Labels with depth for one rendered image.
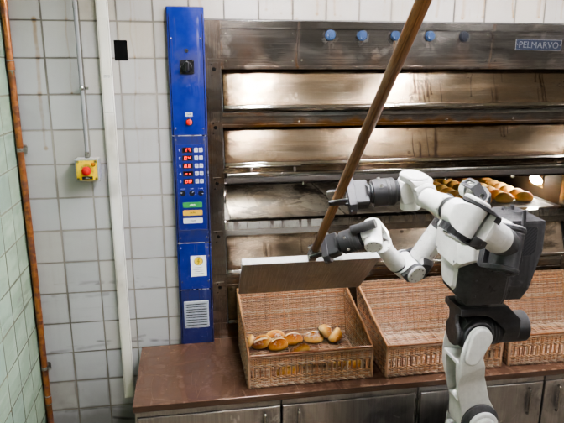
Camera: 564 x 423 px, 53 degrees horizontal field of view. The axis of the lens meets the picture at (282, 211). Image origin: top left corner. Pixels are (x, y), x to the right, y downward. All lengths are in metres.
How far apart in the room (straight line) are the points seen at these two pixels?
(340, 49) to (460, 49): 0.59
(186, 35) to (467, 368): 1.75
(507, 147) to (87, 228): 2.08
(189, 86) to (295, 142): 0.56
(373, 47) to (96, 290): 1.73
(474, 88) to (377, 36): 0.55
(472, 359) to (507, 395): 0.74
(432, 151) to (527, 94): 0.55
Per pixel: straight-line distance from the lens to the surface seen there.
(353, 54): 2.77
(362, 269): 2.43
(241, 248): 2.80
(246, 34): 2.68
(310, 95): 2.70
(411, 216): 2.95
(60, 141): 2.72
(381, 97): 1.36
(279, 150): 2.70
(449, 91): 2.92
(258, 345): 2.78
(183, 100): 2.62
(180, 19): 2.62
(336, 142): 2.76
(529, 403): 2.94
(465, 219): 1.62
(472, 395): 2.29
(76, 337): 2.98
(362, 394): 2.60
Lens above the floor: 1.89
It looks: 14 degrees down
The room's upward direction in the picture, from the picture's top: straight up
